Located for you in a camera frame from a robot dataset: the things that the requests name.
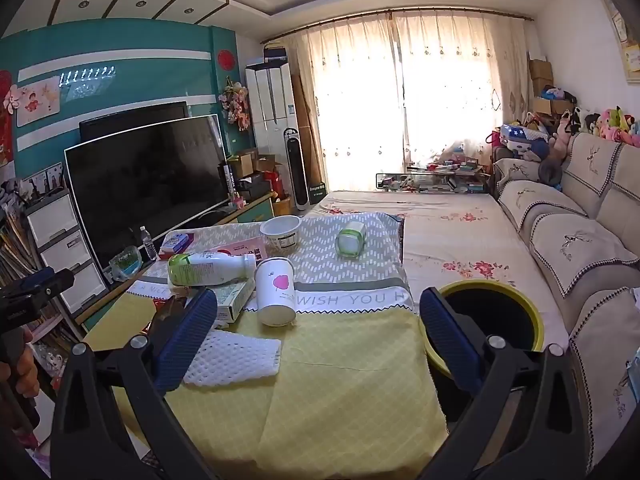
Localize small black television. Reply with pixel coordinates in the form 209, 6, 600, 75
78, 101, 190, 143

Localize pink artificial flower bunch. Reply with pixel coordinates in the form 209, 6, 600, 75
220, 77, 251, 132

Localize clear jar with green lid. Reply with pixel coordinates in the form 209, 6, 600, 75
336, 221, 368, 258

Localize white tower fan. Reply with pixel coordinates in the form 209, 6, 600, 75
283, 127, 311, 211

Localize pink wall poster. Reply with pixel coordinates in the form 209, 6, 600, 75
15, 76, 62, 128

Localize person's left hand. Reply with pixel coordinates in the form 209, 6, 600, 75
0, 327, 41, 401

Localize green and white carton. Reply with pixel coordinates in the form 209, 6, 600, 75
215, 280, 258, 323

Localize white foam net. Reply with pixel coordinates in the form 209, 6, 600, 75
182, 330, 282, 388

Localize green and wood television cabinet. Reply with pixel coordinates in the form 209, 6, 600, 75
215, 191, 278, 226

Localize large curved television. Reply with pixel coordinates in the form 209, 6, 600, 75
64, 114, 236, 271

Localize blue and red tissue pack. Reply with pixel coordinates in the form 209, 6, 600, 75
159, 232, 193, 260

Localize clear water bottle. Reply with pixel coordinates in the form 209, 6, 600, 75
139, 225, 158, 262

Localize pink milk carton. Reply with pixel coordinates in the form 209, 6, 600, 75
212, 241, 266, 267

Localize open cardboard boxes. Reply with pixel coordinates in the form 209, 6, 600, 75
227, 149, 281, 181

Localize white bottle with green label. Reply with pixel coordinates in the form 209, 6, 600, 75
167, 251, 257, 288

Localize cream sheer curtains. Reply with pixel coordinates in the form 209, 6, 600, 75
272, 7, 531, 193

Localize mattress with floral sheet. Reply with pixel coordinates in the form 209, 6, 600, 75
305, 190, 571, 356

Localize glass coffee table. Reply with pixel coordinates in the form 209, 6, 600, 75
375, 162, 493, 195

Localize white paper bowl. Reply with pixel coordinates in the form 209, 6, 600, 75
259, 215, 302, 256

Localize row of plush toys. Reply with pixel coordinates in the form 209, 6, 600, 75
550, 105, 640, 148

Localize stack of cardboard boxes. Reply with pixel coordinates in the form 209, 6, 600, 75
529, 57, 576, 116

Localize red wall hanging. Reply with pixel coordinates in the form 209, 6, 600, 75
0, 70, 16, 166

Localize framed flower painting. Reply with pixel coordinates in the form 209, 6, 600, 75
597, 0, 640, 83

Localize black bin with yellow rim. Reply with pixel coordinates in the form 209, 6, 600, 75
420, 280, 545, 378

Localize grey neck pillow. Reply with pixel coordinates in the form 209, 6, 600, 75
539, 157, 565, 188

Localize white standing air conditioner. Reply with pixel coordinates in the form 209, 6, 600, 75
245, 62, 300, 156

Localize blue and white starred bag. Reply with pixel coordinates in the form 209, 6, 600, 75
500, 122, 548, 161

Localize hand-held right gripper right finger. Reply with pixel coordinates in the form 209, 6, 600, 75
419, 287, 588, 480

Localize beige sofa with embroidered covers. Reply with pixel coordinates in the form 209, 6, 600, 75
492, 132, 640, 461

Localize paper cup with pink heart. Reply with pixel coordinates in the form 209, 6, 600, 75
254, 256, 298, 327

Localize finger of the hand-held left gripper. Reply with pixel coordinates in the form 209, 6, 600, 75
0, 266, 76, 311

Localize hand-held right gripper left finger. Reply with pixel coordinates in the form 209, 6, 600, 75
50, 287, 221, 480

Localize shelf of books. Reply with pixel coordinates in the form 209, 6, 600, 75
0, 205, 46, 311

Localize white drawer cabinet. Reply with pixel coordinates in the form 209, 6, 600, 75
24, 189, 108, 317

